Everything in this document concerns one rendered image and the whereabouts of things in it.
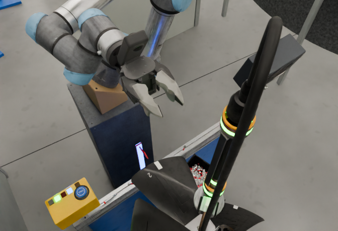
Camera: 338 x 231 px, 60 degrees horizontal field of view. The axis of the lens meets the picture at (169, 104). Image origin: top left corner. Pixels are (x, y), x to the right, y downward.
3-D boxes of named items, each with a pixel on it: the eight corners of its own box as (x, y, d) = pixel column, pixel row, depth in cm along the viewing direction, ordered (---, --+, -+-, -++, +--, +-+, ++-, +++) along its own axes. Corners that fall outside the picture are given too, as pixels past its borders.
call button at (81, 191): (79, 200, 107) (78, 199, 106) (74, 191, 109) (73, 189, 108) (89, 194, 108) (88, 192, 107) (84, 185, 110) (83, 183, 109)
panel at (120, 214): (109, 248, 184) (85, 222, 130) (109, 247, 184) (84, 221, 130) (210, 175, 211) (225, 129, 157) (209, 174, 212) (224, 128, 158)
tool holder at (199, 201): (217, 230, 65) (224, 218, 57) (187, 219, 66) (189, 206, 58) (227, 191, 70) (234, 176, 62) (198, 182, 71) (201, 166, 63)
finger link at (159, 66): (179, 80, 64) (150, 60, 67) (179, 76, 62) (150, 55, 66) (164, 93, 61) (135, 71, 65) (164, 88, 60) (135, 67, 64)
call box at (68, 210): (63, 231, 110) (55, 224, 102) (53, 209, 115) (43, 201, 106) (101, 206, 116) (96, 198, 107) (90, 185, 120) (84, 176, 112)
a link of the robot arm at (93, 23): (94, 36, 82) (108, 9, 78) (114, 60, 77) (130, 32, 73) (70, 30, 76) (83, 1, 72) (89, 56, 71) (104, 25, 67)
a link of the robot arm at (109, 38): (122, 24, 70) (91, 37, 67) (132, 35, 68) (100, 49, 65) (125, 48, 76) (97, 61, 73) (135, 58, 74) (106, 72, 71)
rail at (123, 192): (78, 231, 128) (73, 227, 121) (74, 224, 130) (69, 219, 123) (233, 127, 158) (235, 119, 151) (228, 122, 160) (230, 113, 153)
